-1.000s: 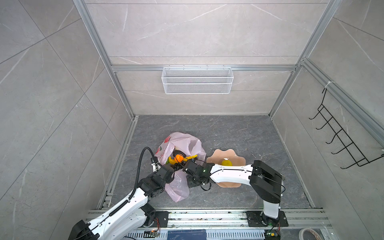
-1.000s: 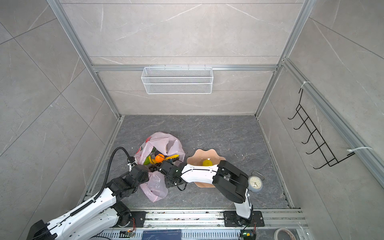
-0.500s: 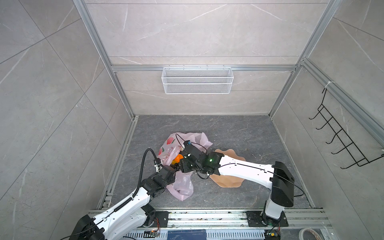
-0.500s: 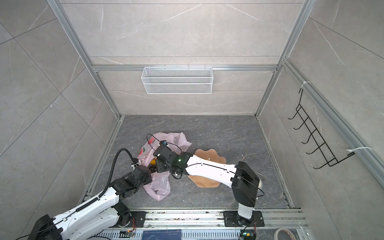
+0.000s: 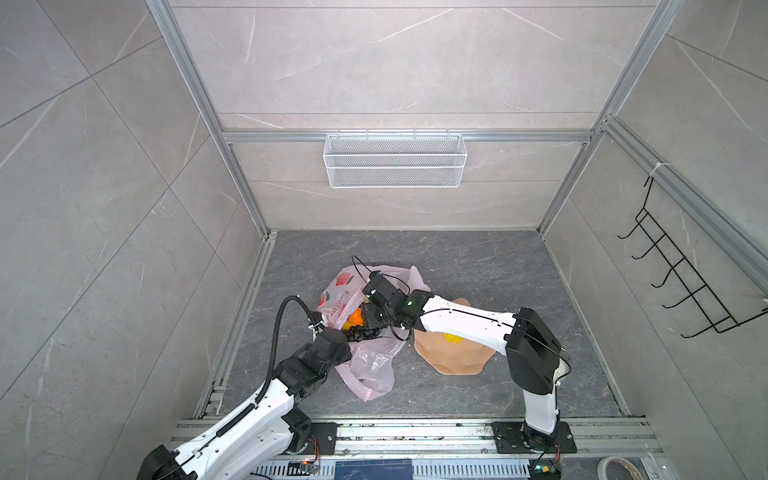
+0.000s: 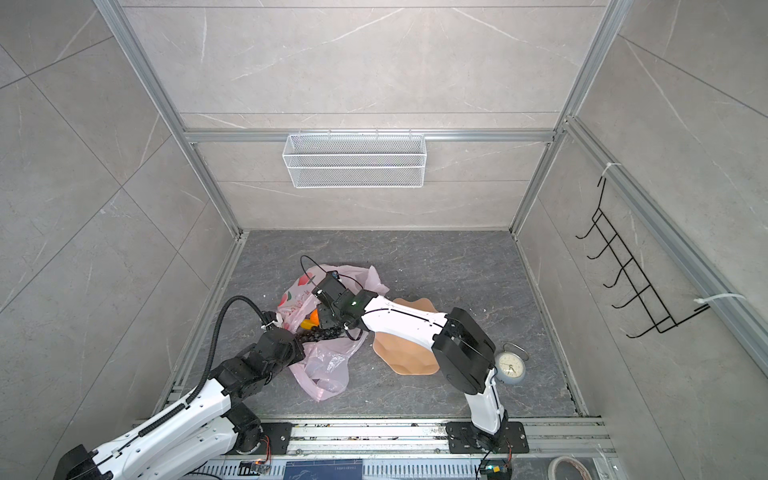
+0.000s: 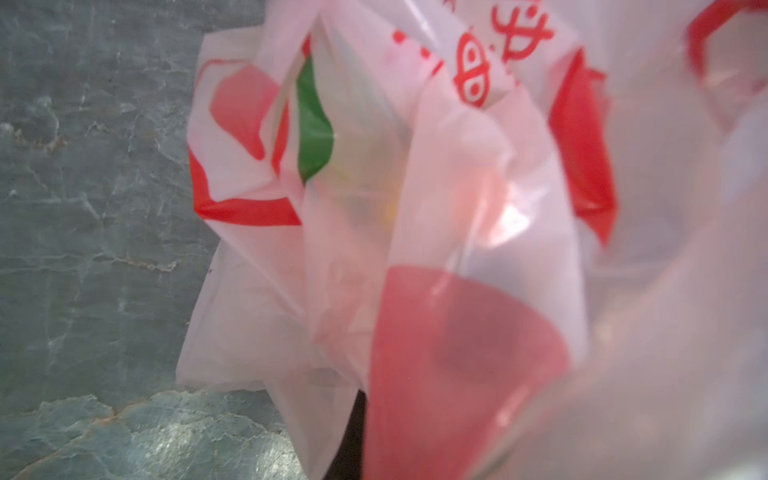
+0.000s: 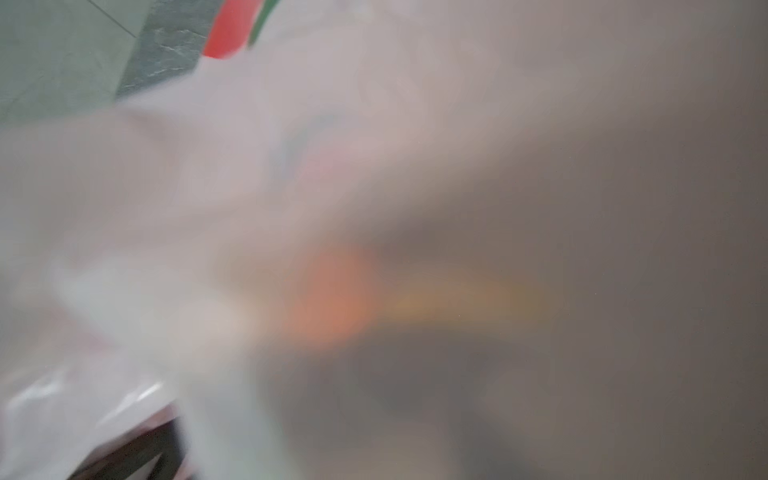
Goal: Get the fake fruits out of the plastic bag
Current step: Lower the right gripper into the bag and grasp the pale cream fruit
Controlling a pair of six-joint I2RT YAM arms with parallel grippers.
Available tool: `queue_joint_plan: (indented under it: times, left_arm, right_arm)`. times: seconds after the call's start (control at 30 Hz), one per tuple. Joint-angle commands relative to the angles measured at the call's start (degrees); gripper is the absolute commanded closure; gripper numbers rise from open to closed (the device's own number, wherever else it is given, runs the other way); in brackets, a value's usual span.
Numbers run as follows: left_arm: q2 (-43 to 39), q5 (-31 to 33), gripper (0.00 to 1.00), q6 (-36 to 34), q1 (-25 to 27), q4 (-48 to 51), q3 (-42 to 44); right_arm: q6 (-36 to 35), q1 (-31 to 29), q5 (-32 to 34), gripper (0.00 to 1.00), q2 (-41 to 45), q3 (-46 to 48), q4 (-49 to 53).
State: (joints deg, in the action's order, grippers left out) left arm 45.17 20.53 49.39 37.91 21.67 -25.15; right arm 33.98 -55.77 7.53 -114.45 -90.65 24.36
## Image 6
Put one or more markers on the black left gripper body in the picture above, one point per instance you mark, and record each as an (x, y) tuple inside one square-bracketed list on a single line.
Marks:
[(296, 354)]

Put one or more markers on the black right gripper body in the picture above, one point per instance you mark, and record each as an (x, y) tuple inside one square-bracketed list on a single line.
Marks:
[(328, 318)]

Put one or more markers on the pink plastic bag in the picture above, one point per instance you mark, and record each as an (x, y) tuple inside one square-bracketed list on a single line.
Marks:
[(323, 373)]

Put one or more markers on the pink scalloped plate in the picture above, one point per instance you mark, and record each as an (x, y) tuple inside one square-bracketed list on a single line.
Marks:
[(404, 357)]

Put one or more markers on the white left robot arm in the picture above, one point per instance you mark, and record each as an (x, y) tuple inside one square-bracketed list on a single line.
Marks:
[(208, 422)]

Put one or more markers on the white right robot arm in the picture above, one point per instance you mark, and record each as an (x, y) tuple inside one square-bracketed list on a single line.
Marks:
[(463, 351)]

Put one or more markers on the orange fake orange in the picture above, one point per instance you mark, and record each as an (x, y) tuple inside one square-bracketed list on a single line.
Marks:
[(313, 317)]

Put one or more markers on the black fake grape bunch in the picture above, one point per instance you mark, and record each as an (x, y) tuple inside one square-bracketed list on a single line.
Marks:
[(317, 334)]

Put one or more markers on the yellow fake banana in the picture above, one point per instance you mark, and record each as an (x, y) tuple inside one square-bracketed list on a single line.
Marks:
[(308, 325)]

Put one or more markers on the blue label plate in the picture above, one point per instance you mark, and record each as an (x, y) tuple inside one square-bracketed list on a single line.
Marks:
[(336, 469)]

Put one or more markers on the grey alarm clock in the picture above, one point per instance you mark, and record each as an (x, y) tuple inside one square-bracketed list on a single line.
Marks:
[(511, 364)]

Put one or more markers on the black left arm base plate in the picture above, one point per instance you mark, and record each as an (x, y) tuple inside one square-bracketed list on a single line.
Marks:
[(271, 437)]

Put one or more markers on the white wire mesh basket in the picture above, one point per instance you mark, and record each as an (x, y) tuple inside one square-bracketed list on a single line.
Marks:
[(335, 160)]

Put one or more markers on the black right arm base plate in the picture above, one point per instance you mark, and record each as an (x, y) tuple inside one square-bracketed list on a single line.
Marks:
[(465, 438)]

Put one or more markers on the black wire hook rack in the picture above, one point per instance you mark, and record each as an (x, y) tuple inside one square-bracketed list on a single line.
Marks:
[(632, 273)]

